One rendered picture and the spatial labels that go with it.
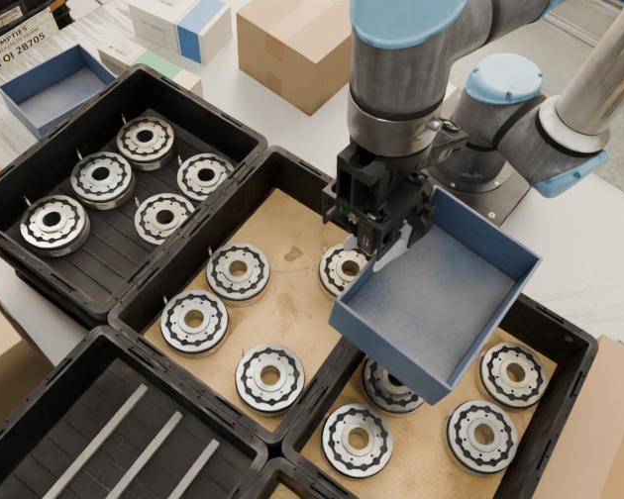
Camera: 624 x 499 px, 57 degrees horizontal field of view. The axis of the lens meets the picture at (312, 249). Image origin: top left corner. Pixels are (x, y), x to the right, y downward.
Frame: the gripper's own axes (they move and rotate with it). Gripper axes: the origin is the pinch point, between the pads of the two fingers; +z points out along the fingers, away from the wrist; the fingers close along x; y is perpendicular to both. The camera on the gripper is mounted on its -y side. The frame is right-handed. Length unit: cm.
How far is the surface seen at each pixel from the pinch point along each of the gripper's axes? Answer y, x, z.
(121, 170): 6, -51, 20
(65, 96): -3, -89, 30
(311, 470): 21.1, 6.5, 20.6
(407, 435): 6.3, 12.0, 31.5
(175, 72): -22, -72, 27
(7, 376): 40, -36, 24
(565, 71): -185, -36, 109
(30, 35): -21, -146, 51
